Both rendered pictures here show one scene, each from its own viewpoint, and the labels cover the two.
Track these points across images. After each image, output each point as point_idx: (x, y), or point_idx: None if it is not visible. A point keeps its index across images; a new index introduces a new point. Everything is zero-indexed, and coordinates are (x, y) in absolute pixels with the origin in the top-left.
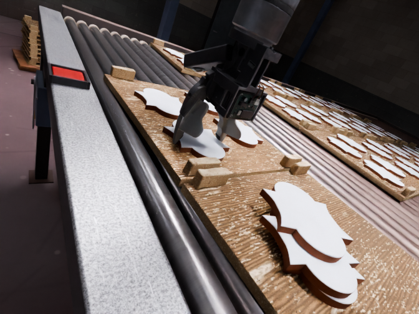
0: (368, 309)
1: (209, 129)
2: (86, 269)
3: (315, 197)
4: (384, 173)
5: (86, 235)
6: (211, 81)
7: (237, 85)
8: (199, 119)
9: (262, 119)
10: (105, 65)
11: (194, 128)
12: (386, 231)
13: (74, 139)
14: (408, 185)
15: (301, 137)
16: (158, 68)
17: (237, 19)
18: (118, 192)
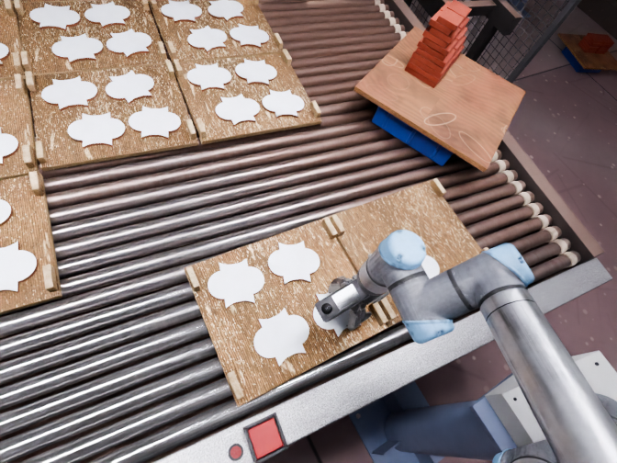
0: (432, 254)
1: (318, 295)
2: (438, 366)
3: (364, 231)
4: (286, 105)
5: (426, 369)
6: (365, 305)
7: (387, 293)
8: (365, 313)
9: (202, 197)
10: (164, 421)
11: (365, 317)
12: (368, 185)
13: (364, 396)
14: (289, 82)
15: (221, 154)
16: (86, 342)
17: (384, 292)
18: (398, 361)
